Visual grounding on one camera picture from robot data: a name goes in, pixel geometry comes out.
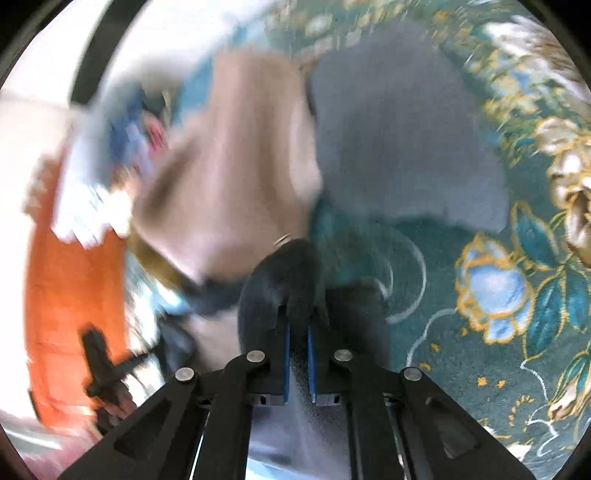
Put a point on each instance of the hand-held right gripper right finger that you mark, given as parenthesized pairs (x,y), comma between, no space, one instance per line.
(312,367)

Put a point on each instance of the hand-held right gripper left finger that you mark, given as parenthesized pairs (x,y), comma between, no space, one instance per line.
(285,364)

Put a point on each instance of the dark grey garment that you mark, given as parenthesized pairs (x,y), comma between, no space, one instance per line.
(288,277)

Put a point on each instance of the person's left hand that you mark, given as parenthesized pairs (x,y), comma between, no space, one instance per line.
(117,406)

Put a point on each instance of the orange cloth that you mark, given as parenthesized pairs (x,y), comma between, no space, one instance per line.
(69,295)

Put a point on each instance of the teal floral blanket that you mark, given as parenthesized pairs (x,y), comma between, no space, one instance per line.
(466,341)

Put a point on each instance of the light blue white cloth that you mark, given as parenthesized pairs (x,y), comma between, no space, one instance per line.
(87,184)

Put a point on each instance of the beige garment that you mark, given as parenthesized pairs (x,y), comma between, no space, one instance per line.
(235,175)

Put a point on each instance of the grey-blue garment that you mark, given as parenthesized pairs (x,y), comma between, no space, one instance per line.
(397,138)

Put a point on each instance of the black frame bar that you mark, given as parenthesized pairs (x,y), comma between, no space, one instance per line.
(99,50)

